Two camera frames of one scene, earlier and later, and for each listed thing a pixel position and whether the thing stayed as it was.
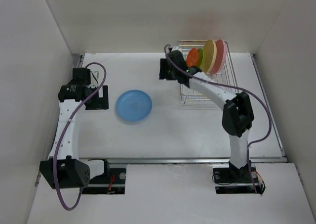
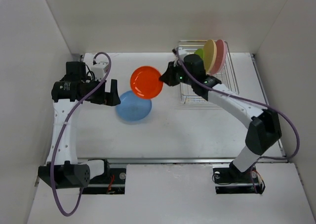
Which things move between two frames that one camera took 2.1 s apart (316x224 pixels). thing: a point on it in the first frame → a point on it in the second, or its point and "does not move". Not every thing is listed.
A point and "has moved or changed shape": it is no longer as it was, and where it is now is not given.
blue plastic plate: (134, 105) does not move
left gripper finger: (96, 103) → (111, 99)
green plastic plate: (200, 57) does not move
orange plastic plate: (192, 58) has moved or changed shape
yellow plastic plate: (209, 57) does not move
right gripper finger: (163, 70) → (170, 77)
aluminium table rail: (135, 160) does not move
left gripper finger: (105, 92) → (114, 86)
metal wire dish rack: (225, 76) does not move
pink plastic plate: (221, 55) does not move
